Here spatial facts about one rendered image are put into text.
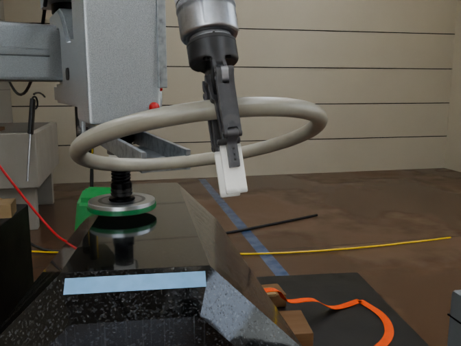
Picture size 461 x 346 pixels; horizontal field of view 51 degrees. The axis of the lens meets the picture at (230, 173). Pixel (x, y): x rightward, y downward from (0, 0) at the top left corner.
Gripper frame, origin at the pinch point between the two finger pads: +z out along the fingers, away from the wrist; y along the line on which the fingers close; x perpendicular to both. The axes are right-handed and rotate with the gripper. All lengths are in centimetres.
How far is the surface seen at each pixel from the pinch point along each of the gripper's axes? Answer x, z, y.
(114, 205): 20, -5, 84
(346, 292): -103, 55, 211
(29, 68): 48, -64, 119
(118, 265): 20, 12, 49
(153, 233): 10, 6, 70
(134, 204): 15, -4, 85
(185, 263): 4.3, 14.3, 47.0
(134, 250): 16, 10, 58
